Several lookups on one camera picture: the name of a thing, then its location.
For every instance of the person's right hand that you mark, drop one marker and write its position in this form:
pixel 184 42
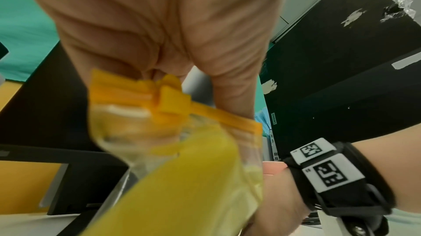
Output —
pixel 279 203

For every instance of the clear zip bag yellow slider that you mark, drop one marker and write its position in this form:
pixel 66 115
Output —
pixel 138 125

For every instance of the person's right forearm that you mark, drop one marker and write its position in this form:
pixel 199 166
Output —
pixel 391 157

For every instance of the light blue cloth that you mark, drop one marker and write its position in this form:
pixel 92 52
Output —
pixel 262 119

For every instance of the yellow flat object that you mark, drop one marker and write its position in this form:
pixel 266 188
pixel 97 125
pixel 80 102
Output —
pixel 184 190

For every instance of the large black monitor back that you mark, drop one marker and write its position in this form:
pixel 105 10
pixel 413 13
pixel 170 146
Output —
pixel 335 79

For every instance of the white tape strip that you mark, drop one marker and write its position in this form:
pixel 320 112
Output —
pixel 406 61

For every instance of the black framed monitor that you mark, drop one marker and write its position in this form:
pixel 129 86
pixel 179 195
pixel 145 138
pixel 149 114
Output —
pixel 88 177

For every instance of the person's peach shirt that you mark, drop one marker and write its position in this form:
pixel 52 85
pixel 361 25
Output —
pixel 164 21

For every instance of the crumpled clear tape piece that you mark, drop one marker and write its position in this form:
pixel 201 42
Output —
pixel 398 7

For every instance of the black panel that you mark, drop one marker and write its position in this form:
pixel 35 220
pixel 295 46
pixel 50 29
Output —
pixel 46 105

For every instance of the green curtain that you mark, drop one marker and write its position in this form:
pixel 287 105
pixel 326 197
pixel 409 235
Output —
pixel 23 27

